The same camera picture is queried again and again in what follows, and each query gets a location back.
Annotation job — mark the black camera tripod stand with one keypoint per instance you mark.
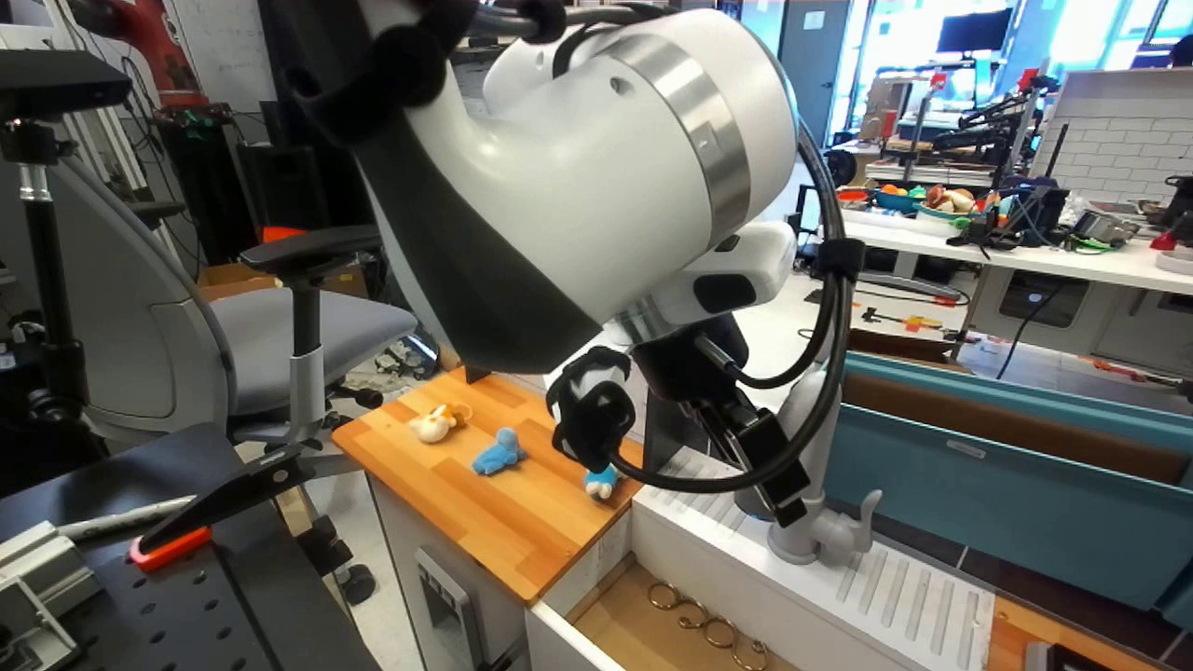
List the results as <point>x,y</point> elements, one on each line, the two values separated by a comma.
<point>35,90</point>

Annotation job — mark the wooden kitchen counter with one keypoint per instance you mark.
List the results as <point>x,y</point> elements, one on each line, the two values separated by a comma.
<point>530,523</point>

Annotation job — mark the black clamp with red tip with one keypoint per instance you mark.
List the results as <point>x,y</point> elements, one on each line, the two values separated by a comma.
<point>190,527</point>

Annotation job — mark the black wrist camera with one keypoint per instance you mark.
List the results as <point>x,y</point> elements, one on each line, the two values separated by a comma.
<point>589,407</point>

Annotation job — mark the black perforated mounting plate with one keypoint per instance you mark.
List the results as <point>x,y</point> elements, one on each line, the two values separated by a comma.
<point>246,603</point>

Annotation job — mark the grey kitchen tap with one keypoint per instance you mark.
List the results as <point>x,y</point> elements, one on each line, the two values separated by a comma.
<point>823,535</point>

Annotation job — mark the cream yellow plush toy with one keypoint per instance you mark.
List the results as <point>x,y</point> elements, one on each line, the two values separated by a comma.
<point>437,421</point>

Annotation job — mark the grey office chair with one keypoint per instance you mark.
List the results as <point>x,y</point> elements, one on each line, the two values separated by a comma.
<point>161,358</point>

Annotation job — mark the white blue plush toy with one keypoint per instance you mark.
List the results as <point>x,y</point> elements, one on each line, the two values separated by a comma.
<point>603,481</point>

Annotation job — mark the white sink with drainboard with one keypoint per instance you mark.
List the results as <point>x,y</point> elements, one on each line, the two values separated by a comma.
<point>687,582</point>

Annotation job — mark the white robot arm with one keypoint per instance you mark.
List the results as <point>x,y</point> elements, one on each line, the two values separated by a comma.
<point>588,215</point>

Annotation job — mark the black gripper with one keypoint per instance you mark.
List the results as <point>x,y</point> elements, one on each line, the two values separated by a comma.
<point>697,373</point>

